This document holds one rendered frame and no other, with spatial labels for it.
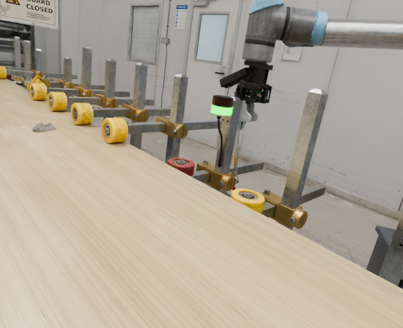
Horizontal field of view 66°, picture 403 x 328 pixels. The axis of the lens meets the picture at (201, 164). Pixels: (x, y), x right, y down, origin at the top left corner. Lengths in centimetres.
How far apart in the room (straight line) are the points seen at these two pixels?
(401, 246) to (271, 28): 63
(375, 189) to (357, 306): 313
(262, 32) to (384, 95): 267
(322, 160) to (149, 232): 330
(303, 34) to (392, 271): 63
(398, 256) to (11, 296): 68
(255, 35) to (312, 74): 286
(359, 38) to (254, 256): 83
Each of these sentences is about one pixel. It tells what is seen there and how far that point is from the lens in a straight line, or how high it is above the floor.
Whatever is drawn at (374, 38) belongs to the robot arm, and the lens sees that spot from 118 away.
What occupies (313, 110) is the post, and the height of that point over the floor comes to 112.
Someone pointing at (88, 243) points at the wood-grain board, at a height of 90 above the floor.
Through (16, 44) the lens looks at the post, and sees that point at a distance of 292.
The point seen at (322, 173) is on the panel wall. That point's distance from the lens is 377.
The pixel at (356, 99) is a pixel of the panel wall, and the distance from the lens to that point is 359.
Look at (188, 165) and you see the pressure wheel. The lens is 88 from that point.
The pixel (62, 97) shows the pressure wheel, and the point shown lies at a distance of 146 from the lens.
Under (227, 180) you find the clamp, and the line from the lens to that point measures 94.
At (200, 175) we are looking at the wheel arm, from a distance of 95.
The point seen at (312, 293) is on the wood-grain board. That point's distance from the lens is 50.
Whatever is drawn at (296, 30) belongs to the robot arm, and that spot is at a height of 131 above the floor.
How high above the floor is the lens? 119
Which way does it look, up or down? 18 degrees down
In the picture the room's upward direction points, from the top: 8 degrees clockwise
